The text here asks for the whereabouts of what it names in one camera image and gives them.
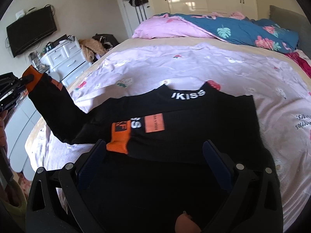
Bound black orange kids sweater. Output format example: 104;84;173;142
24;67;264;232

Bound person's left hand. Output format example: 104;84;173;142
0;110;7;150

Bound person's right hand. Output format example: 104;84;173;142
175;211;201;233

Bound white drawer dresser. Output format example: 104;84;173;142
40;36;92;87

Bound black bag on floor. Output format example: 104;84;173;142
92;34;120;50

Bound pink strawberry print bedsheet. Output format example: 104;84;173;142
27;43;310;232

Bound white door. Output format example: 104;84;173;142
117;0;153;38

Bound red floral pillow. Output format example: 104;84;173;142
285;51;311;78

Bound blue floral pink quilt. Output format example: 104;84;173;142
132;13;299;54

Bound grey upholstered headboard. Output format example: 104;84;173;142
269;5;311;58

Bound black wall television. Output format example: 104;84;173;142
6;5;57;57

